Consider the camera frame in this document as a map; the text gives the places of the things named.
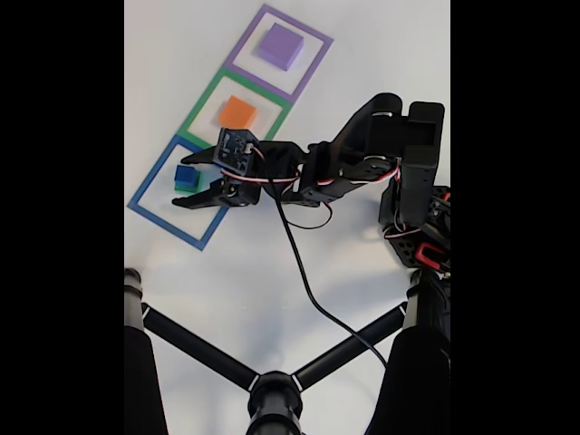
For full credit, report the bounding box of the green cube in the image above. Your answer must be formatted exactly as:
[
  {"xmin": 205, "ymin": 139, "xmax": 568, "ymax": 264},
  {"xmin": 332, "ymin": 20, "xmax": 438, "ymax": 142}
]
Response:
[{"xmin": 173, "ymin": 170, "xmax": 201, "ymax": 194}]

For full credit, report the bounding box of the orange square block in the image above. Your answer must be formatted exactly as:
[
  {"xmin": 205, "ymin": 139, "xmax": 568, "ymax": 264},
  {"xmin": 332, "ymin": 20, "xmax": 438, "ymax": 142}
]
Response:
[{"xmin": 217, "ymin": 94, "xmax": 259, "ymax": 131}]

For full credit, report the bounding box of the purple square block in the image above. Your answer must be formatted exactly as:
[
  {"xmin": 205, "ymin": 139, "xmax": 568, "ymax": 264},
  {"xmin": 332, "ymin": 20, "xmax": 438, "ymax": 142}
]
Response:
[{"xmin": 256, "ymin": 22, "xmax": 305, "ymax": 72}]

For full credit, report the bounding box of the red clamp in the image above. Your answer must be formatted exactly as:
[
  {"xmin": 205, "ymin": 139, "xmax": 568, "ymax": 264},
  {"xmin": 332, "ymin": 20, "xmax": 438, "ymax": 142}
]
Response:
[{"xmin": 414, "ymin": 242, "xmax": 448, "ymax": 268}]

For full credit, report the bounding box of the black tripod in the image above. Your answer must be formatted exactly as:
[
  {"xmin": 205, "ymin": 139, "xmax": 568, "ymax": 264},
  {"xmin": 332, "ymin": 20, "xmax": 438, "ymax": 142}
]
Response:
[{"xmin": 124, "ymin": 266, "xmax": 451, "ymax": 435}]

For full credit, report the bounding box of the red white gripper servo cable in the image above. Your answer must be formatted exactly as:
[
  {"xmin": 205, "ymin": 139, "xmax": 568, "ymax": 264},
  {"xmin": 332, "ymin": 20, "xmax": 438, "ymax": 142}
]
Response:
[{"xmin": 219, "ymin": 143, "xmax": 403, "ymax": 188}]

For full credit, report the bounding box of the circuit board camera, blue mount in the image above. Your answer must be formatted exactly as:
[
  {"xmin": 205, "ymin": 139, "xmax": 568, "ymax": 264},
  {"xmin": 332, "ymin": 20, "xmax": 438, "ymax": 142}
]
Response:
[{"xmin": 212, "ymin": 127, "xmax": 269, "ymax": 179}]

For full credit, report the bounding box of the green square frame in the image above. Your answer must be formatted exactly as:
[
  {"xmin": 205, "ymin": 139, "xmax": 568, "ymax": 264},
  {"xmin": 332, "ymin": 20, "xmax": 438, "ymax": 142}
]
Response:
[{"xmin": 176, "ymin": 67, "xmax": 294, "ymax": 153}]

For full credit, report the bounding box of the blue square frame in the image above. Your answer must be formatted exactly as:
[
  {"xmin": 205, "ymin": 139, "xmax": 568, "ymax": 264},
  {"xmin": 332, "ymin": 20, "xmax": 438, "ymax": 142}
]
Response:
[{"xmin": 126, "ymin": 134, "xmax": 249, "ymax": 252}]

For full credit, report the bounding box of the thin black wire loop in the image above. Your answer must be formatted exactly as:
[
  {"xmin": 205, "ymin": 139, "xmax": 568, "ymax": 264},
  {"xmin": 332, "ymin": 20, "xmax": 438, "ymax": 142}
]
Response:
[{"xmin": 279, "ymin": 198, "xmax": 334, "ymax": 231}]

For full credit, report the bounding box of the purple square frame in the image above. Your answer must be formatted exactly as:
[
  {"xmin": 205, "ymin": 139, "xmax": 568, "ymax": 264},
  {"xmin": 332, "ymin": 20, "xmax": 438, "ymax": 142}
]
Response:
[{"xmin": 224, "ymin": 3, "xmax": 335, "ymax": 104}]

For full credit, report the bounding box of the thick black camera cable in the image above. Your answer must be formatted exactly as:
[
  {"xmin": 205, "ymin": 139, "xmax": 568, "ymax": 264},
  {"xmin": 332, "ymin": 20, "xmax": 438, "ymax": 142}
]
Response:
[{"xmin": 266, "ymin": 174, "xmax": 389, "ymax": 369}]

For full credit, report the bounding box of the red white base servo cable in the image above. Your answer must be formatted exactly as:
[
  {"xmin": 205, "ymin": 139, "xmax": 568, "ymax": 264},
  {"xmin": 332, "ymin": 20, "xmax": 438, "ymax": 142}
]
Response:
[{"xmin": 383, "ymin": 176, "xmax": 451, "ymax": 241}]

